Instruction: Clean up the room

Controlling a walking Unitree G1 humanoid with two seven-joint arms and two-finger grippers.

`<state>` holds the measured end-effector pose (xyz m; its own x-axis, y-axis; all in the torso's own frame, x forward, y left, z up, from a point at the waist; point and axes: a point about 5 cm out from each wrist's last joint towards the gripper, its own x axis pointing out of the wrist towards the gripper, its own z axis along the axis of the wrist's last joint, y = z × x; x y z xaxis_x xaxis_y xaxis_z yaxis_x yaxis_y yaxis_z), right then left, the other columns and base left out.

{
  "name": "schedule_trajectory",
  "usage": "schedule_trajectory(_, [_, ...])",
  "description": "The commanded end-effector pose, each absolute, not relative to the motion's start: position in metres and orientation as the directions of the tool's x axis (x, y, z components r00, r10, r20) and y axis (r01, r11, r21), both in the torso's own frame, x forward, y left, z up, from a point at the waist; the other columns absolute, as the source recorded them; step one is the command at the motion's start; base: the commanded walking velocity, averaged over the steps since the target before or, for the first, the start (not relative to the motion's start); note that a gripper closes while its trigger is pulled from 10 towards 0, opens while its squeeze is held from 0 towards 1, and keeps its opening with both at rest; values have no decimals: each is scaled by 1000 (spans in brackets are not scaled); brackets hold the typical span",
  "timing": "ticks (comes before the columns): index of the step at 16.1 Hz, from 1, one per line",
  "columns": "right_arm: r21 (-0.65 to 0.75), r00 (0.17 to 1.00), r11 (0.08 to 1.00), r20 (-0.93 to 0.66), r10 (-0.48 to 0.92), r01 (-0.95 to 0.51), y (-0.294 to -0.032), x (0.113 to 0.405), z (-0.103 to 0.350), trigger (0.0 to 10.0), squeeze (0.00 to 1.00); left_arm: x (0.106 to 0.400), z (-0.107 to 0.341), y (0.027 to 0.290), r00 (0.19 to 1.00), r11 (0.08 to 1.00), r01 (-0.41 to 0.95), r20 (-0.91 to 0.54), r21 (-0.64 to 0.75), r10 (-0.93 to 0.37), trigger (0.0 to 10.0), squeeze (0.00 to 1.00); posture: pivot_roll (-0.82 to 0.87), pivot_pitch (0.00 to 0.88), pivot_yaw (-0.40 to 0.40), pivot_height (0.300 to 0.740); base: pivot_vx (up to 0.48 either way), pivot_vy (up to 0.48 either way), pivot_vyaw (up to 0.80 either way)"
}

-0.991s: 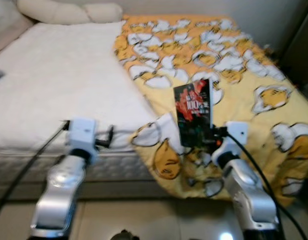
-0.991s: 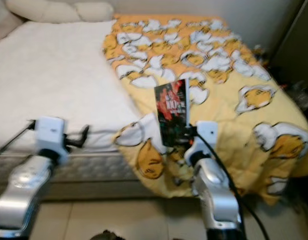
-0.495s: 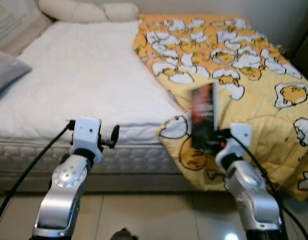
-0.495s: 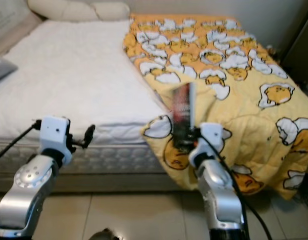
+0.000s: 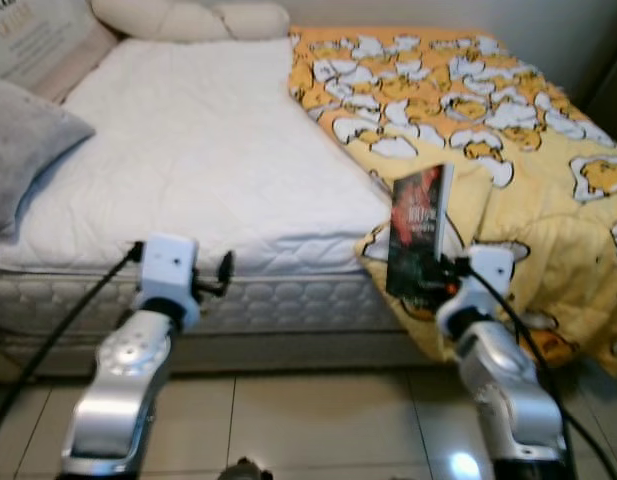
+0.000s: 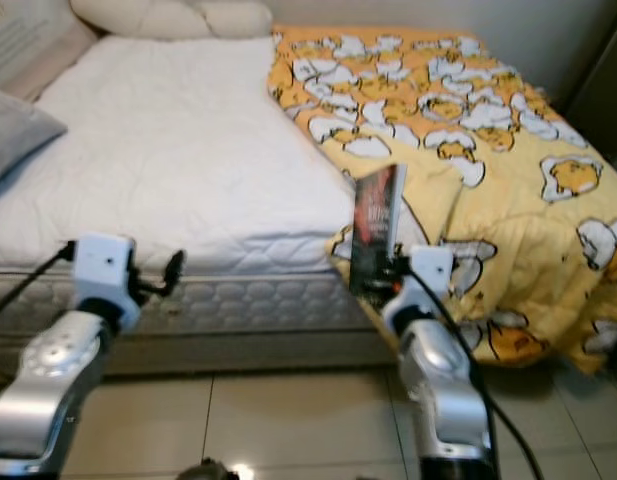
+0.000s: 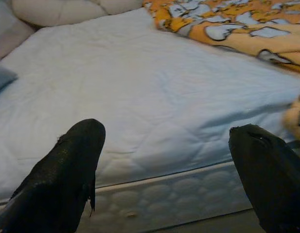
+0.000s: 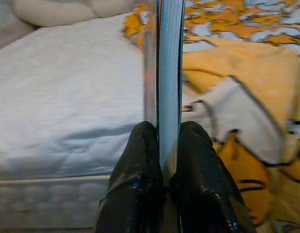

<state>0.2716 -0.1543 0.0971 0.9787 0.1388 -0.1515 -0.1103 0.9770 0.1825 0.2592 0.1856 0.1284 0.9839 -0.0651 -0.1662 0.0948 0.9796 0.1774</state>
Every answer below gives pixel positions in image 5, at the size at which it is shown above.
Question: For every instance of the dark red cover book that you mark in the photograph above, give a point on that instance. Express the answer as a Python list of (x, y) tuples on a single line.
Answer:
[(418, 220)]

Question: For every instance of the yellow egg cartoon blanket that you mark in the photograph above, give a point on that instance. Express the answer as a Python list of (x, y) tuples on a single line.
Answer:
[(468, 100)]

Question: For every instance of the grey plush pillow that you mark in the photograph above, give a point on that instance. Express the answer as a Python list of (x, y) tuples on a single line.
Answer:
[(28, 150)]

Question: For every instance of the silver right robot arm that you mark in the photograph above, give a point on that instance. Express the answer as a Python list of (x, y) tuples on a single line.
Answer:
[(508, 390)]

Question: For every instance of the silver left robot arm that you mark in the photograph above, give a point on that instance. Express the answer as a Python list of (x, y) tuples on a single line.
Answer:
[(118, 390)]

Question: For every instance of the beige bed base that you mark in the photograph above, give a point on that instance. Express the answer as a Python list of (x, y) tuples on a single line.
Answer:
[(288, 350)]

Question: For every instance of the white quilted mattress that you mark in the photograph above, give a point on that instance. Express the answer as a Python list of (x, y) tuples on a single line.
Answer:
[(208, 150)]

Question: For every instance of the dark robot foot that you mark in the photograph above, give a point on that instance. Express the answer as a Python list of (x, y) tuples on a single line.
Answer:
[(244, 471)]

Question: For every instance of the grey wardrobe door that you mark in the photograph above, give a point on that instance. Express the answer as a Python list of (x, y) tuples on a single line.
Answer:
[(610, 100)]

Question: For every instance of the beige long bolster cushion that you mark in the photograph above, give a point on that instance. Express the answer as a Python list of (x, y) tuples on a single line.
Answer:
[(168, 18)]

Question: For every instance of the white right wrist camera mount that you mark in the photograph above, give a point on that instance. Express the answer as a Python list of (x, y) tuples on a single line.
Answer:
[(488, 270)]

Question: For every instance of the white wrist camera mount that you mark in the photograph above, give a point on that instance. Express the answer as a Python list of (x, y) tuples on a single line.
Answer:
[(488, 270), (168, 265)]

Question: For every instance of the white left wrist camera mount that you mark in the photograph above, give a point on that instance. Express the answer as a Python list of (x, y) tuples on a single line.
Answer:
[(168, 265)]

